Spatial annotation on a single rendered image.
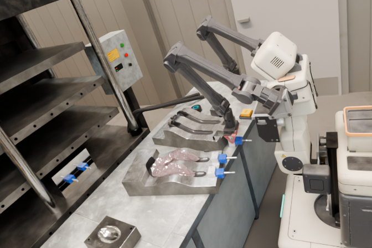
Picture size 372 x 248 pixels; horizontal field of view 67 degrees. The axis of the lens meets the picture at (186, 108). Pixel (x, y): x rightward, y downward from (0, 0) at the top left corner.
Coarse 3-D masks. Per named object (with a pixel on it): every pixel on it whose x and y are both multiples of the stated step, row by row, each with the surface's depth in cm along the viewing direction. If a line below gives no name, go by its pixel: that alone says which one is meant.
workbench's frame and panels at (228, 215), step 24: (240, 144) 167; (264, 144) 217; (240, 168) 181; (264, 168) 219; (240, 192) 182; (264, 192) 221; (216, 216) 156; (240, 216) 184; (192, 240) 136; (216, 240) 157; (240, 240) 185
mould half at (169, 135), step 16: (192, 112) 188; (160, 128) 194; (176, 128) 175; (192, 128) 177; (208, 128) 172; (160, 144) 187; (176, 144) 178; (192, 144) 170; (208, 144) 163; (224, 144) 165
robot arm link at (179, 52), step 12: (180, 48) 124; (168, 60) 129; (180, 60) 126; (192, 60) 123; (204, 60) 124; (204, 72) 125; (216, 72) 122; (228, 72) 123; (228, 84) 124; (240, 96) 122; (252, 96) 120
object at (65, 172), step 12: (72, 156) 177; (84, 156) 180; (60, 168) 168; (72, 168) 173; (96, 168) 188; (48, 180) 168; (60, 180) 167; (84, 180) 181; (60, 192) 169; (72, 192) 174
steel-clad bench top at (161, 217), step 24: (240, 120) 185; (144, 144) 194; (120, 168) 178; (96, 192) 165; (120, 192) 159; (72, 216) 153; (96, 216) 148; (120, 216) 143; (144, 216) 138; (168, 216) 134; (192, 216) 130; (48, 240) 143; (72, 240) 139; (144, 240) 126; (168, 240) 122
